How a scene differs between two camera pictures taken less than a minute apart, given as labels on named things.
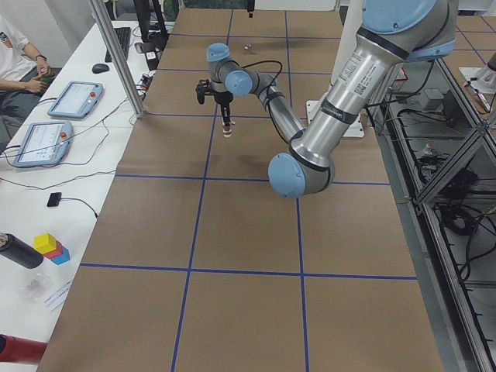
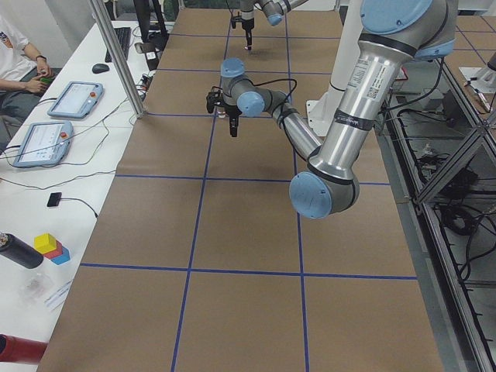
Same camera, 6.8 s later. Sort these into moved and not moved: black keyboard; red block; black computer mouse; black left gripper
Moved: black left gripper
Not moved: red block; black keyboard; black computer mouse
